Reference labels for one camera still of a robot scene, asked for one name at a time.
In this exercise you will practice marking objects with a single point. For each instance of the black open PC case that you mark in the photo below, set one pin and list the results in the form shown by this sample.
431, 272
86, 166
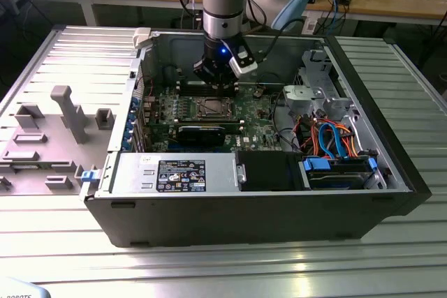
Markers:
209, 221

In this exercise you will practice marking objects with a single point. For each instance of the black power supply label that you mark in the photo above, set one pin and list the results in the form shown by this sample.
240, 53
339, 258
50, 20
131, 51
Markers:
181, 176

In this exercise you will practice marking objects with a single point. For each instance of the blue plastic clip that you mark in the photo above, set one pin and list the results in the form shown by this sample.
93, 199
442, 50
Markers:
89, 176

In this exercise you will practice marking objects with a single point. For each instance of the green motherboard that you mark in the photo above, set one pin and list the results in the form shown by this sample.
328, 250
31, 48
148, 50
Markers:
255, 127

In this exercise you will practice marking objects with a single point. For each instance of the grey parts rack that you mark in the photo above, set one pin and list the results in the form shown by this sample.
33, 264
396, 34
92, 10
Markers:
73, 120

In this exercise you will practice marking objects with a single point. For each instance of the black RAM slot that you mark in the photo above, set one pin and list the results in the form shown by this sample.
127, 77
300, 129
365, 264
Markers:
230, 122
186, 86
186, 92

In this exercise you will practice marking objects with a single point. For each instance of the pale blue teach pendant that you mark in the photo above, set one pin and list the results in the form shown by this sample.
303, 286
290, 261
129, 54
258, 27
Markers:
21, 289

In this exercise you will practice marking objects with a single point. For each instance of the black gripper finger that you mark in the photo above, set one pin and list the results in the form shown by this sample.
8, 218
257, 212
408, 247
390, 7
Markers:
202, 73
231, 83

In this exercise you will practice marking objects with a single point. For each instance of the round coin cell battery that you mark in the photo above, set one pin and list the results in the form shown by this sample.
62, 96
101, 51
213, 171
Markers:
257, 93

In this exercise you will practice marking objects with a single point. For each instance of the silver CPU plate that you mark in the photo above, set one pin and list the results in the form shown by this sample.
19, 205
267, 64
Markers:
214, 106

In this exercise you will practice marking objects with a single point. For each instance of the silver power supply unit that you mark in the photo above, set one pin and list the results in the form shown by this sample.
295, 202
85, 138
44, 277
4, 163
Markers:
132, 172

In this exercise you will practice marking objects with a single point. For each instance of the silver drive cage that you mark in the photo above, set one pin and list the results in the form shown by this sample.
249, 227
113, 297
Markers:
316, 92

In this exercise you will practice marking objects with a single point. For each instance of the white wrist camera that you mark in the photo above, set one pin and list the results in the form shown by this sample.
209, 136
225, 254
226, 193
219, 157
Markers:
244, 64

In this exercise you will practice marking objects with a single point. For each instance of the black graphics card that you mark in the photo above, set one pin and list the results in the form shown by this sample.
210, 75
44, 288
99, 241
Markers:
200, 135

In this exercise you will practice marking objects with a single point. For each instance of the hard disk in blue carrier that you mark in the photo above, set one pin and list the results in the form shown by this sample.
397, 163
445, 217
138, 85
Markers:
335, 176

